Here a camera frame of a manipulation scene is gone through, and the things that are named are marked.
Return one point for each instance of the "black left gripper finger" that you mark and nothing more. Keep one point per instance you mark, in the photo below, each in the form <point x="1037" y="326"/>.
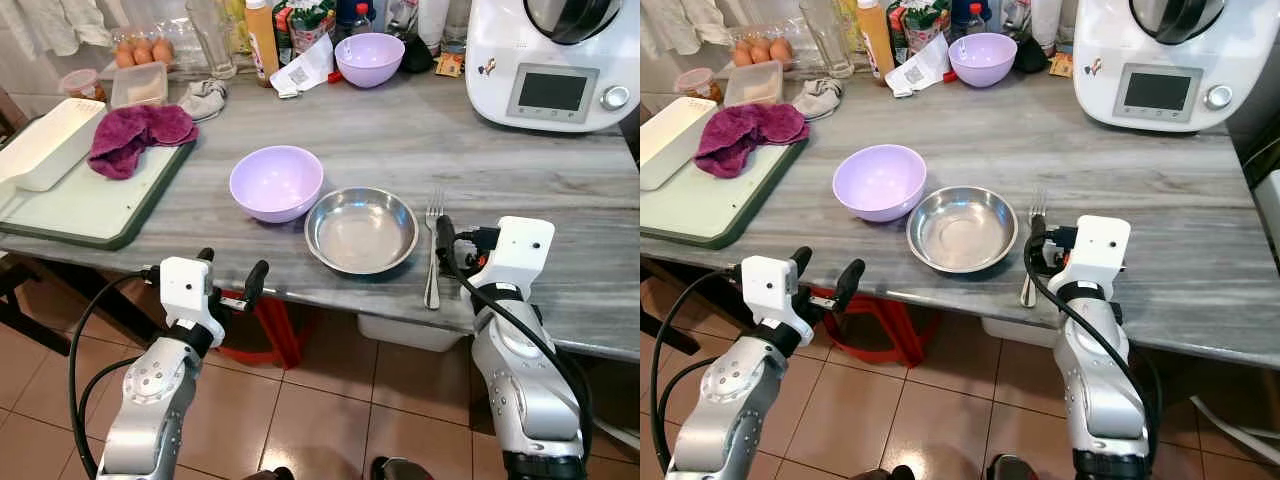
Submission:
<point x="849" y="282"/>
<point x="801" y="255"/>
<point x="256" y="282"/>
<point x="205" y="255"/>

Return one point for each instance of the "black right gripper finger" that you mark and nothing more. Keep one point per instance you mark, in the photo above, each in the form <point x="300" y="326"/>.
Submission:
<point x="445" y="238"/>
<point x="1037" y="235"/>

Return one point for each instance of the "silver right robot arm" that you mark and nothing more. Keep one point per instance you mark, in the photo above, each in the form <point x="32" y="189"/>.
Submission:
<point x="520" y="370"/>
<point x="1100" y="380"/>

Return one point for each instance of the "silver metal fork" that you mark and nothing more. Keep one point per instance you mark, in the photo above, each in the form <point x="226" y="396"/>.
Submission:
<point x="432" y="285"/>
<point x="1027" y="290"/>

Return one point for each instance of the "red plastic stool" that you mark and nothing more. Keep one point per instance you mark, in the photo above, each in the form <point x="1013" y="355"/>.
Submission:
<point x="880" y="335"/>
<point x="275" y="335"/>

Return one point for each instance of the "stainless steel bowl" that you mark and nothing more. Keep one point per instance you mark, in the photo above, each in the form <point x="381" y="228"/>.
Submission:
<point x="360" y="232"/>
<point x="962" y="230"/>

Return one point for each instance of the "white bin under table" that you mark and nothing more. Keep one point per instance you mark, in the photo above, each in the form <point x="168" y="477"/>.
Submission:
<point x="1020" y="332"/>
<point x="410" y="332"/>

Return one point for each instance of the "large lilac plastic bowl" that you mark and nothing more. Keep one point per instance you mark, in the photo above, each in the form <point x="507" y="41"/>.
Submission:
<point x="275" y="185"/>
<point x="880" y="183"/>

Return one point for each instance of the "white green-edged cutting board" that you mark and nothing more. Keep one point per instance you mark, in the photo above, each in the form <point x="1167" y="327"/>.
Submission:
<point x="700" y="205"/>
<point x="80" y="210"/>

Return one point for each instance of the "purple towel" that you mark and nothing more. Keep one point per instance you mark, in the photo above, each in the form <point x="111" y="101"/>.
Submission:
<point x="140" y="135"/>
<point x="750" y="133"/>

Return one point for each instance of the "grey crumpled cloth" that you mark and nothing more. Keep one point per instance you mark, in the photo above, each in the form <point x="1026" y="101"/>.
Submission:
<point x="817" y="98"/>
<point x="203" y="100"/>

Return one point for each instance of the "small orange card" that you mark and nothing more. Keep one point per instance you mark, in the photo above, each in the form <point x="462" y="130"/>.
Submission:
<point x="450" y="64"/>
<point x="1060" y="64"/>

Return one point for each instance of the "white oblong plastic box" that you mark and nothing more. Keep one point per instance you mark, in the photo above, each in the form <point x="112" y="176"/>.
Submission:
<point x="45" y="145"/>
<point x="672" y="140"/>

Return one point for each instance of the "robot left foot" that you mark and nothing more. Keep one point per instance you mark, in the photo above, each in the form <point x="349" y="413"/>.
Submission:
<point x="885" y="474"/>
<point x="270" y="474"/>

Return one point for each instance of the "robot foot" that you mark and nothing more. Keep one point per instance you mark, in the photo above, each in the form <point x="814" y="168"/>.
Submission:
<point x="885" y="474"/>
<point x="1012" y="469"/>
<point x="270" y="474"/>
<point x="400" y="470"/>

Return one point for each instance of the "clear plastic food container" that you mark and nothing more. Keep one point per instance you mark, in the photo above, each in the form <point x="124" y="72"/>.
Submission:
<point x="753" y="85"/>
<point x="140" y="87"/>

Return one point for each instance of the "black pouch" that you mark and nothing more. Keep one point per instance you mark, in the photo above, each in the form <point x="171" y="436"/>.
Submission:
<point x="1030" y="55"/>
<point x="417" y="55"/>

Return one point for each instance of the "small lilac plastic bowl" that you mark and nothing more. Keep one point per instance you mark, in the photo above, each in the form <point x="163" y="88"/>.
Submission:
<point x="982" y="60"/>
<point x="369" y="60"/>

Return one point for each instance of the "white kitchen cooking machine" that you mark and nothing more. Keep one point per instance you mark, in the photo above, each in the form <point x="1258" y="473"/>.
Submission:
<point x="1110" y="45"/>
<point x="500" y="50"/>

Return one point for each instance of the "pink-lidded jar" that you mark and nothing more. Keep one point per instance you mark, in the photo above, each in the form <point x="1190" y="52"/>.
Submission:
<point x="697" y="83"/>
<point x="82" y="84"/>

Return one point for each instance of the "white paper with QR code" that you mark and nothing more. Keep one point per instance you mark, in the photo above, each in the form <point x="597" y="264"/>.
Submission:
<point x="305" y="70"/>
<point x="920" y="70"/>

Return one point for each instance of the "tall clear drinking glass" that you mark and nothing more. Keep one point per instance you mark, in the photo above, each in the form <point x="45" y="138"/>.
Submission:
<point x="827" y="40"/>
<point x="212" y="40"/>

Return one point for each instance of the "orange bottle with white cap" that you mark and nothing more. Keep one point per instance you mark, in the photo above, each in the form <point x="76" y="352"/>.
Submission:
<point x="262" y="40"/>
<point x="876" y="40"/>

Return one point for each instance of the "red-capped bottle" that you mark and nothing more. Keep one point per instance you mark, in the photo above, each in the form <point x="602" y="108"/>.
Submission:
<point x="977" y="20"/>
<point x="361" y="20"/>

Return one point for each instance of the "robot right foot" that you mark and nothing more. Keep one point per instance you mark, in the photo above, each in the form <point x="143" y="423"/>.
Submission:
<point x="1012" y="469"/>
<point x="400" y="470"/>

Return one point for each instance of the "green food package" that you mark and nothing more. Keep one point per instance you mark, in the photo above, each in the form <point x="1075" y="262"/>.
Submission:
<point x="922" y="20"/>
<point x="308" y="22"/>

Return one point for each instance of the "hanging white cloth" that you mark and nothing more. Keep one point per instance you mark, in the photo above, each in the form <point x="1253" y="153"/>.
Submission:
<point x="55" y="25"/>
<point x="680" y="25"/>

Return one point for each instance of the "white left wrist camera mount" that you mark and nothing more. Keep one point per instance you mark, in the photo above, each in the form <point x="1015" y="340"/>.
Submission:
<point x="185" y="290"/>
<point x="770" y="290"/>

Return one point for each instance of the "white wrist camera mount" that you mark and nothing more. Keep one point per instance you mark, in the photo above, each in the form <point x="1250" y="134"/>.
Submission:
<point x="185" y="290"/>
<point x="1100" y="250"/>
<point x="770" y="290"/>
<point x="520" y="250"/>

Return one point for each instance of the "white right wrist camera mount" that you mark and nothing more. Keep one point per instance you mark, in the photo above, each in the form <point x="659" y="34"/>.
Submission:
<point x="520" y="250"/>
<point x="1100" y="250"/>

